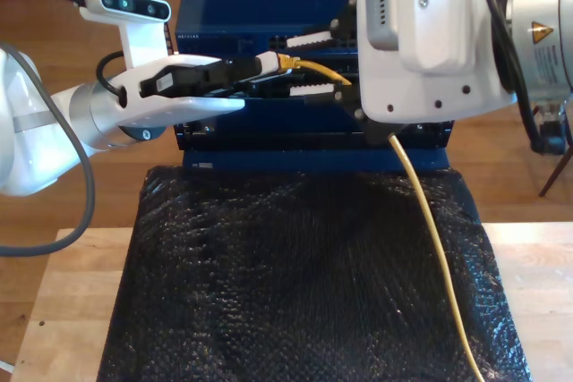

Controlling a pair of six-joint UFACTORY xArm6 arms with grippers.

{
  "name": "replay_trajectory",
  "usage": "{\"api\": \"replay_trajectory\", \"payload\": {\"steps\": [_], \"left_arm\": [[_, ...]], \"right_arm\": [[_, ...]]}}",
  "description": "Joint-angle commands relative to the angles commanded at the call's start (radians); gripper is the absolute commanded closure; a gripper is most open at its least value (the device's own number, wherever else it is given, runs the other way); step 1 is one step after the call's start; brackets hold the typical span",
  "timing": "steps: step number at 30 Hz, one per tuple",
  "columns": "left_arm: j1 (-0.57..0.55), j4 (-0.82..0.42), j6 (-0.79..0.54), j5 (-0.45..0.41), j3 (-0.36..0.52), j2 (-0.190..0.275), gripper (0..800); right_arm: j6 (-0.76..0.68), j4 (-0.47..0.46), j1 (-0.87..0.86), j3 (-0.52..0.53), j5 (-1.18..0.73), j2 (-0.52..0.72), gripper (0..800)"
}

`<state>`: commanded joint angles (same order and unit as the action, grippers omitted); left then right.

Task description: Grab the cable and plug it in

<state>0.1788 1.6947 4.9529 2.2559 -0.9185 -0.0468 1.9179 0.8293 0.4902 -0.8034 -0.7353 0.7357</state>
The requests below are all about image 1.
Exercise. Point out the black rack server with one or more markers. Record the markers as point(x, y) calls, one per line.
point(313, 77)

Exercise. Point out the blue rack base plate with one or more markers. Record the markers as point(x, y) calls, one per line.
point(313, 160)

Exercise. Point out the black bubble-wrap mat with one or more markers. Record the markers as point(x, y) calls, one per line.
point(268, 288)

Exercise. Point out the black rack shelf tray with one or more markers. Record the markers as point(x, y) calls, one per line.
point(291, 138)

